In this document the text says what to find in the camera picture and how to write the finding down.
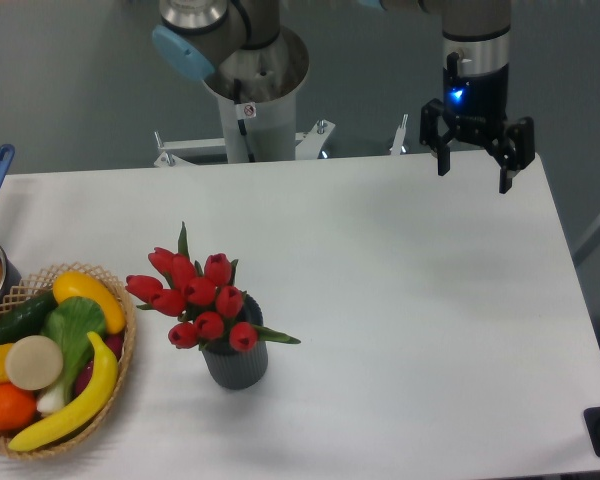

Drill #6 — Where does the red tulip bouquet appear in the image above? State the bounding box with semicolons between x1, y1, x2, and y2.
125;225;300;355

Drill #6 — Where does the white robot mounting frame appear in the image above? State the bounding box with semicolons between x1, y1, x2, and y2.
153;114;411;168

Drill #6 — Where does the beige round disc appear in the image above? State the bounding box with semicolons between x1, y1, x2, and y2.
5;335;64;391

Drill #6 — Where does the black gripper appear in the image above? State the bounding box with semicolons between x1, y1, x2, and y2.
419;51;535;194

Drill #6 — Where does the orange fruit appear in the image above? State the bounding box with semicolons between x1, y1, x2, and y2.
0;383;37;432

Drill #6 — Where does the yellow banana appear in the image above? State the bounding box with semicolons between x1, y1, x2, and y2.
8;332;118;452

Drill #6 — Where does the dark grey ribbed vase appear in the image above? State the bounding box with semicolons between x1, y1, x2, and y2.
200;293;270;391

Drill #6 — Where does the green bok choy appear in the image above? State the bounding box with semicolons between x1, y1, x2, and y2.
37;297;106;417

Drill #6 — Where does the green cucumber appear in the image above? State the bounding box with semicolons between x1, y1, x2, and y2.
0;291;58;345

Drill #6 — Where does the red purple vegetable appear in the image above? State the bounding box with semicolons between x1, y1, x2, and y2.
73;333;124;397

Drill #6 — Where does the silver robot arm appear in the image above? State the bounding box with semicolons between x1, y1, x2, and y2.
152;1;535;192

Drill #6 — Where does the yellow squash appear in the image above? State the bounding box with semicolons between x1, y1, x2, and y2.
52;271;126;334

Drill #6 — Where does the woven wicker basket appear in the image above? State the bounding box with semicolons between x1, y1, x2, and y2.
0;262;136;461

